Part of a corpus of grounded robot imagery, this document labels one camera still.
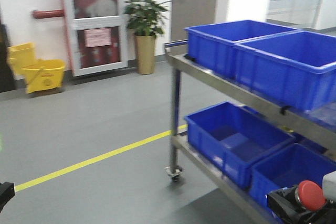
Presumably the red round push button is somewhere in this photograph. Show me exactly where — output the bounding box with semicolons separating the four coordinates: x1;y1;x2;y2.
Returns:
295;180;327;212

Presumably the blue bin cart top right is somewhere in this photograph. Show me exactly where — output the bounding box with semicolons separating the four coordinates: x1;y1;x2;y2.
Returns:
235;30;335;111

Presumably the red pipe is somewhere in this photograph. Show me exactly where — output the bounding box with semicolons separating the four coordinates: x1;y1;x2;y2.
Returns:
32;9;65;19

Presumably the stainless steel cart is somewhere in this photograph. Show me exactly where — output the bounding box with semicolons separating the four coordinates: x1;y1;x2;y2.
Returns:
164;40;335;223

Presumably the blue bin cart lower left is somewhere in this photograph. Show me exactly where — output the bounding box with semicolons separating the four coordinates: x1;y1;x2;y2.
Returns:
184;102;295;189

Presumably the blue bin cart lower right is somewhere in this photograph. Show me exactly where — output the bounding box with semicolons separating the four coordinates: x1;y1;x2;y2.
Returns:
249;143;335;214

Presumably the fire hose cabinet door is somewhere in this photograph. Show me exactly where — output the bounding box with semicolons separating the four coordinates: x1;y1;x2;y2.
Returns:
62;0;128;77

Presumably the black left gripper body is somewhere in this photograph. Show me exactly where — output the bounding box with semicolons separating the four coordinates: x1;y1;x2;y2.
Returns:
0;182;15;204

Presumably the blue bin cart top left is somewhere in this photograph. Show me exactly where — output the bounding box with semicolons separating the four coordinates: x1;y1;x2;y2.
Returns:
184;20;298;79

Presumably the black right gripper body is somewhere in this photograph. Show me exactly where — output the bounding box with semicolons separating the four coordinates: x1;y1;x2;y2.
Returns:
267;185;335;223

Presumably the yellow mop bucket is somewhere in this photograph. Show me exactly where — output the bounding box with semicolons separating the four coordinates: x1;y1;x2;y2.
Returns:
7;42;66;94

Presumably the potted plant gold planter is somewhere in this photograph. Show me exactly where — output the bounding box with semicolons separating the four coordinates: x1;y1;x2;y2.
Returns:
123;0;169;75

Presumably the grey door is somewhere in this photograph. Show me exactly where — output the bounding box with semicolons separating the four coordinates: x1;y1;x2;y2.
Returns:
171;0;216;41

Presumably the blue bin cart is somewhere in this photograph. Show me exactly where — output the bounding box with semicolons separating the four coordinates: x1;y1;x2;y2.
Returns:
235;30;335;111
184;102;295;189
249;143;335;214
184;20;298;79

